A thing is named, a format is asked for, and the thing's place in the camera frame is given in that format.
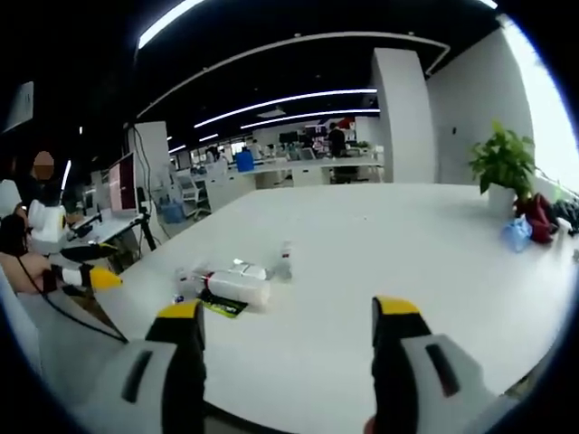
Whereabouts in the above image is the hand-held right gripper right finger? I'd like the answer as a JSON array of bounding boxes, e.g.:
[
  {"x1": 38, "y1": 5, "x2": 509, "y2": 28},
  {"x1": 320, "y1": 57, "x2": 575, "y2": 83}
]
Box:
[{"x1": 370, "y1": 296, "x2": 521, "y2": 434}]

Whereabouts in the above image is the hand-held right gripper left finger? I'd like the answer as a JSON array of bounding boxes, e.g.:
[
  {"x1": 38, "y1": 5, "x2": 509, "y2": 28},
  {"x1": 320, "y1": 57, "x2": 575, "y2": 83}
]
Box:
[{"x1": 67, "y1": 297, "x2": 208, "y2": 434}]

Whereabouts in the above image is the green black skincare sachet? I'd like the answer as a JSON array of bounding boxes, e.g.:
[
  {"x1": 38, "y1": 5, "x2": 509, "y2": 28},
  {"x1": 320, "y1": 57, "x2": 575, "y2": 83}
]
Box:
[{"x1": 198, "y1": 289, "x2": 249, "y2": 320}]

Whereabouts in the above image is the clear skincare bottle red cap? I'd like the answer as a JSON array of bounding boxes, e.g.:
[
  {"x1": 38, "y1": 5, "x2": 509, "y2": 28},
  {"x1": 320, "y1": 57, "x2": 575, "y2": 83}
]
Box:
[{"x1": 187, "y1": 266, "x2": 216, "y2": 284}]

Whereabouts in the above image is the large white skincare bottle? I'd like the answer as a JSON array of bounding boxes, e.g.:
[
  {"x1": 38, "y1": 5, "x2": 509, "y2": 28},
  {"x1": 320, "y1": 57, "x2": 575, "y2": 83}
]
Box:
[{"x1": 204, "y1": 270, "x2": 272, "y2": 311}]

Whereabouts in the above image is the white skincare box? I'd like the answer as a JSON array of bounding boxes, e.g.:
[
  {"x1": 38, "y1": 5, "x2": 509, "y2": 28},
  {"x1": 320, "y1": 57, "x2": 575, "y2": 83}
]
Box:
[{"x1": 225, "y1": 258, "x2": 269, "y2": 279}]

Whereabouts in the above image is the small clear skincare bottle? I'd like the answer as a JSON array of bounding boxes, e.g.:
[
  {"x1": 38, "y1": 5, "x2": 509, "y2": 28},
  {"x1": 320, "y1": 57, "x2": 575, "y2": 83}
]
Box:
[{"x1": 276, "y1": 241, "x2": 294, "y2": 279}]

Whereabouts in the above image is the white side desk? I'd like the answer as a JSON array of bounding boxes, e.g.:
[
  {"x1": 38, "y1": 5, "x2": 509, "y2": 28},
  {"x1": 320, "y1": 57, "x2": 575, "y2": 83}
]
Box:
[{"x1": 67, "y1": 211, "x2": 142, "y2": 248}]

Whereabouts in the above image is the white rounded object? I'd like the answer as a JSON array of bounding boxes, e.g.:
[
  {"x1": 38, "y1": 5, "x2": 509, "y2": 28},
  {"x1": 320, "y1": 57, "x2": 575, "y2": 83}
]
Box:
[{"x1": 0, "y1": 178, "x2": 23, "y2": 221}]

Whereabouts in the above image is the black tripod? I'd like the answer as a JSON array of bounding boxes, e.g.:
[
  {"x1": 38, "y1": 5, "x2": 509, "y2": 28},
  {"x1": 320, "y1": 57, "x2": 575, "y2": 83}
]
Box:
[{"x1": 135, "y1": 187, "x2": 157, "y2": 252}]

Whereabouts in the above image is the computer monitor pink screen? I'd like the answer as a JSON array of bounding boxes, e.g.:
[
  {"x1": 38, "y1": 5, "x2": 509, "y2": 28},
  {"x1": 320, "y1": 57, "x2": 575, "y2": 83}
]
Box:
[{"x1": 107, "y1": 151, "x2": 139, "y2": 216}]

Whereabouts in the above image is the blue water jug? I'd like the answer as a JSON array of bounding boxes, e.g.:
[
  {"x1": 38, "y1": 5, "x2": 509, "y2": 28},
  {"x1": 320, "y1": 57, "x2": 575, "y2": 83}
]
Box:
[{"x1": 160, "y1": 201, "x2": 183, "y2": 225}]

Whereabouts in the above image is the blue plastic bag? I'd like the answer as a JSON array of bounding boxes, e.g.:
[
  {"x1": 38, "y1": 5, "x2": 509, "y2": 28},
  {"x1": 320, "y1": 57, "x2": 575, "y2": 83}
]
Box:
[{"x1": 500, "y1": 215, "x2": 534, "y2": 253}]

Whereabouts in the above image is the red cloth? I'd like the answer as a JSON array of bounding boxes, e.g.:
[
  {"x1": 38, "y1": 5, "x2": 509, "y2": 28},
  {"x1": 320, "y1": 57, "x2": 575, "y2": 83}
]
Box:
[{"x1": 515, "y1": 193, "x2": 560, "y2": 244}]

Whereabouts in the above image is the dark cloth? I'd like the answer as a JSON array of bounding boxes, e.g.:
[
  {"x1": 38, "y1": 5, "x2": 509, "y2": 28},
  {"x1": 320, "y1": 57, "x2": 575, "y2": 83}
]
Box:
[{"x1": 549, "y1": 198, "x2": 579, "y2": 236}]

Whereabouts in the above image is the potted green plant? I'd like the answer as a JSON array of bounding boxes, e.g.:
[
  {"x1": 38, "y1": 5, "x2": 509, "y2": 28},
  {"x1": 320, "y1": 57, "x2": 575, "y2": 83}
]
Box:
[{"x1": 468, "y1": 119, "x2": 537, "y2": 214}]

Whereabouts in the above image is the long white office counter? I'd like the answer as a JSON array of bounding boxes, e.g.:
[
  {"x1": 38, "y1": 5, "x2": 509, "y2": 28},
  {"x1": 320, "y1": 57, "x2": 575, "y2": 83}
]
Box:
[{"x1": 212, "y1": 156, "x2": 385, "y2": 192}]

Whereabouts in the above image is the ceiling light strip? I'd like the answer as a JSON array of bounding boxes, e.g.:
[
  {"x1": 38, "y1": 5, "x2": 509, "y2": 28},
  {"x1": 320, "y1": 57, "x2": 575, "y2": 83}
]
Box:
[
  {"x1": 194, "y1": 89, "x2": 379, "y2": 129},
  {"x1": 239, "y1": 108, "x2": 381, "y2": 130},
  {"x1": 138, "y1": 0, "x2": 207, "y2": 50}
]

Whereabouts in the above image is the black cable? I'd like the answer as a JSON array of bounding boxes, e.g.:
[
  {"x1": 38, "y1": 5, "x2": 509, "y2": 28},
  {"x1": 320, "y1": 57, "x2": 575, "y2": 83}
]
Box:
[{"x1": 15, "y1": 250, "x2": 130, "y2": 344}]

